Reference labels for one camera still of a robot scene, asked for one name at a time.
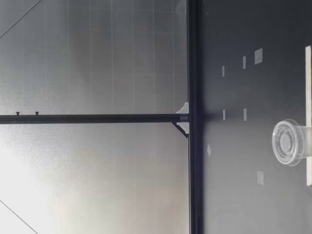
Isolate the clear plastic cup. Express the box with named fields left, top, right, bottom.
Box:
left=272, top=118, right=312, bottom=167

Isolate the black frame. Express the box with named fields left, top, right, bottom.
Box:
left=0, top=0, right=203, bottom=234

